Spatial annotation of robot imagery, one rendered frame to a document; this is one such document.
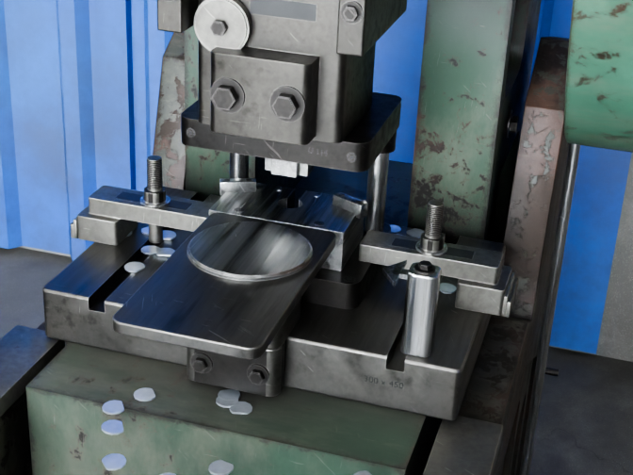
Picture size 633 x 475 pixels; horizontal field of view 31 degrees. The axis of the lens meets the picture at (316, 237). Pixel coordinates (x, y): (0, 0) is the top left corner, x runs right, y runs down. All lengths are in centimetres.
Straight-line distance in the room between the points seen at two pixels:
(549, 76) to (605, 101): 61
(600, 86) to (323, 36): 34
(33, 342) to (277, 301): 33
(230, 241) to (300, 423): 19
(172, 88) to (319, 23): 49
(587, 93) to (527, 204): 60
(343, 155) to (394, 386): 23
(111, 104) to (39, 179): 29
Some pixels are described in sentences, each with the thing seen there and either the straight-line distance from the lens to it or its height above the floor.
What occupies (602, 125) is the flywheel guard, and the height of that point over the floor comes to 100.
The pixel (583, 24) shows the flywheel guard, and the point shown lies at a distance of 76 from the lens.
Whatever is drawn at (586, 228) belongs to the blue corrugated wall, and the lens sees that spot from 240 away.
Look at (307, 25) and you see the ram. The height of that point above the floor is 100.
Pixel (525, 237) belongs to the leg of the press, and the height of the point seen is 69.
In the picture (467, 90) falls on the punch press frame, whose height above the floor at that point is 88.
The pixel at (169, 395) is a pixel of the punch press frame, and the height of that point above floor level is 64.
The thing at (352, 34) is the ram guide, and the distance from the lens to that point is 102.
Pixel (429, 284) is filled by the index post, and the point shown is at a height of 79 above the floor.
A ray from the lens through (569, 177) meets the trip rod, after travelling 151.
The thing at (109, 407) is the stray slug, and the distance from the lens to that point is 113.
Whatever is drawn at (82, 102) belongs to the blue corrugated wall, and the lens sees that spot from 261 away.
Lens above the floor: 128
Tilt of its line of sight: 26 degrees down
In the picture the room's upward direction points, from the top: 3 degrees clockwise
